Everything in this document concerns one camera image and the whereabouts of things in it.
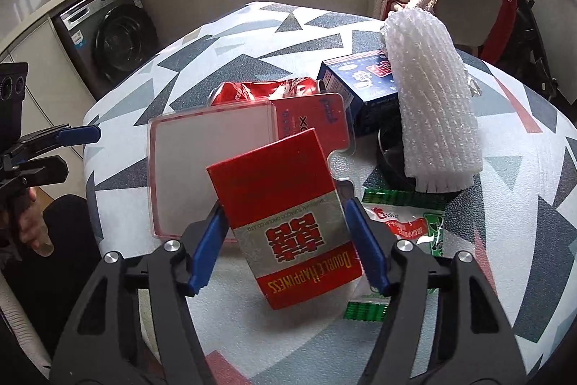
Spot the blue cardboard box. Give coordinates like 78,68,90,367
317,50,400,137

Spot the white foam fruit net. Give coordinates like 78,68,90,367
380,8,483,193

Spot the clear plastic blister pack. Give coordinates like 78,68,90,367
146,92,353,242

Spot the person's left hand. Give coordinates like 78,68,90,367
18,188,54,257

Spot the geometric patterned table cover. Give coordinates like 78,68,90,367
83,1,577,385

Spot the red cigarette box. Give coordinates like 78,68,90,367
206,129,362,310

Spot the grey washing machine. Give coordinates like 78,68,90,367
52,0,159,100

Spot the green snack wrapper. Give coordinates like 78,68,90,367
343,189,447,323

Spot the crushed red soda can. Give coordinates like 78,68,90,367
207,77,320,106

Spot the black exercise bike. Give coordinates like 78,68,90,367
495,0,577,107

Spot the beige armchair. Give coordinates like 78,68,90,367
368,0,518,65

